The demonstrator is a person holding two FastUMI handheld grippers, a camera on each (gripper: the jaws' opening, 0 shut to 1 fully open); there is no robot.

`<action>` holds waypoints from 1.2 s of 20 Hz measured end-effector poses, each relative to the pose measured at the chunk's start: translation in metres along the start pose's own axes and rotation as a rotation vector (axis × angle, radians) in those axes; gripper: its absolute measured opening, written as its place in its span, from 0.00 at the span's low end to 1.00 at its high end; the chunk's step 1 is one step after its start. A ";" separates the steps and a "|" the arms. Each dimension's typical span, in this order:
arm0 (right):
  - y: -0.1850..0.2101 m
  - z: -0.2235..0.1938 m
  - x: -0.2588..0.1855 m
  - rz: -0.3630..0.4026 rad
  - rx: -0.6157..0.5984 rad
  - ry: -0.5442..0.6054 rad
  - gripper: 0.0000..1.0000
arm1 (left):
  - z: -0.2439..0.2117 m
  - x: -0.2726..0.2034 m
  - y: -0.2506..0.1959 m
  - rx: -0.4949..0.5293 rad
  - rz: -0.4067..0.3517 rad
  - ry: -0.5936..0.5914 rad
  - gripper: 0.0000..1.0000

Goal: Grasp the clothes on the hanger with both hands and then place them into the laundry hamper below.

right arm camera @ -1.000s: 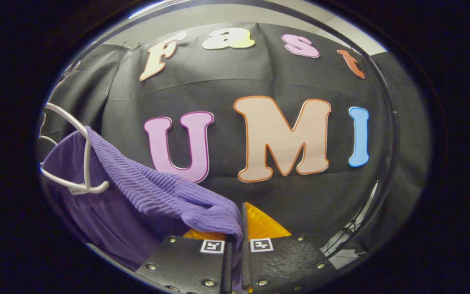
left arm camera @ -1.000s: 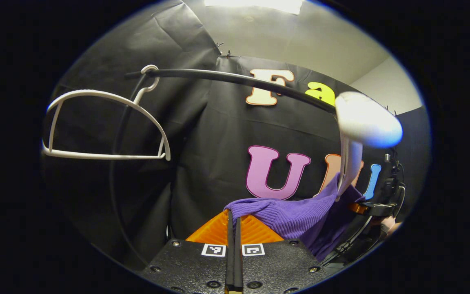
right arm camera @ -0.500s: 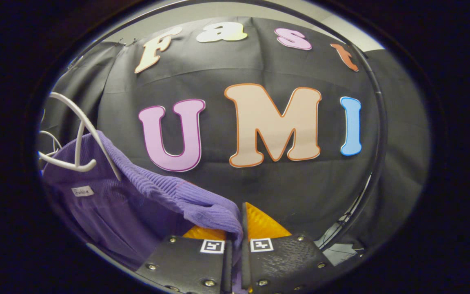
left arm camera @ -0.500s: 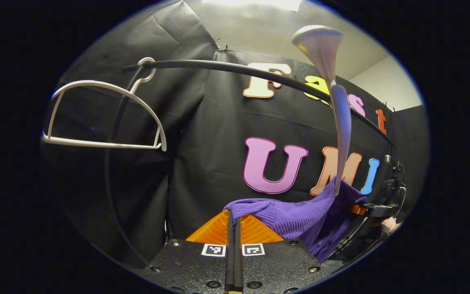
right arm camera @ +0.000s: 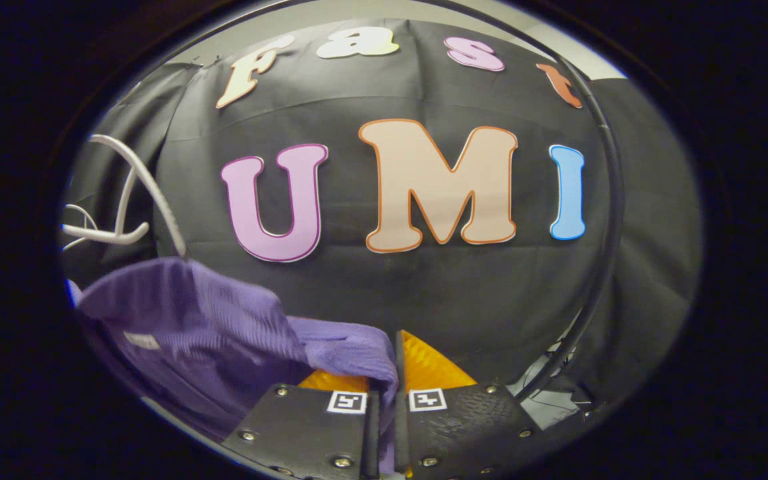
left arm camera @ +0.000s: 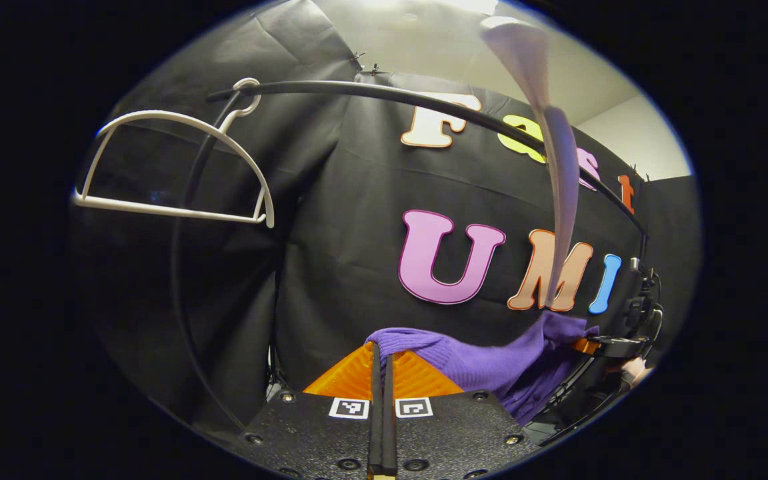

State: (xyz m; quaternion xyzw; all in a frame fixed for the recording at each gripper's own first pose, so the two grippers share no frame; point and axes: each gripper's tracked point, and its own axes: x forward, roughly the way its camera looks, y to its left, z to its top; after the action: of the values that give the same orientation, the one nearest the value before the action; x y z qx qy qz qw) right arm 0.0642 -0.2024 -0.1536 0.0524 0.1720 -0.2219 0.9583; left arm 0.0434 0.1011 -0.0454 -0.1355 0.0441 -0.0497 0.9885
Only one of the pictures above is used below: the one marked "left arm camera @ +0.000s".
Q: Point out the pale clothes hanger clear hook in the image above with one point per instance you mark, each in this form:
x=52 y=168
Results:
x=560 y=173

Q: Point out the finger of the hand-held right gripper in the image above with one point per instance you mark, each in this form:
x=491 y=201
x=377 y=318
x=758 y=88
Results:
x=620 y=346

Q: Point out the purple ribbed sweater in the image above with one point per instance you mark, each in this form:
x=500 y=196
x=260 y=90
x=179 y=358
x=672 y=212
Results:
x=477 y=363

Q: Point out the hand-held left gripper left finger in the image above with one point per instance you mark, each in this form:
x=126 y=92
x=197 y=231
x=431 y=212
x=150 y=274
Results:
x=310 y=433

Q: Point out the black clothes rail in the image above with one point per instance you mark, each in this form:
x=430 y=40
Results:
x=357 y=88

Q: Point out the white empty clothes hanger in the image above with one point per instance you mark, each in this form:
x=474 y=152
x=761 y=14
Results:
x=157 y=114

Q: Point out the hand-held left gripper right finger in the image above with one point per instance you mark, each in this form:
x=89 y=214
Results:
x=457 y=433

